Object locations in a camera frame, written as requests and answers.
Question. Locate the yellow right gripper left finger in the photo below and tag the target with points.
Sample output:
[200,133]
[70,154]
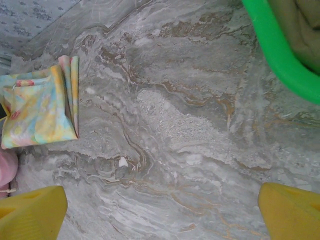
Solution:
[30,215]

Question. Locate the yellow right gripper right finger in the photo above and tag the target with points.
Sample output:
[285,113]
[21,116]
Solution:
[292,215]

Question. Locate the pastel floral skirt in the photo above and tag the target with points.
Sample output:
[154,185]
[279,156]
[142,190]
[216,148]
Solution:
[37,112]

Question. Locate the olive brown skirt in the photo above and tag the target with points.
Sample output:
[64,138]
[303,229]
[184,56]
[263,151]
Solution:
[307,30]

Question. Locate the white plush bunny pink hoodie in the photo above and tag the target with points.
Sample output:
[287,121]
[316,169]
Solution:
[7,167]

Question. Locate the green plastic basket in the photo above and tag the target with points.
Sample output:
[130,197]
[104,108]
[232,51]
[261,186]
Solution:
[275,50]

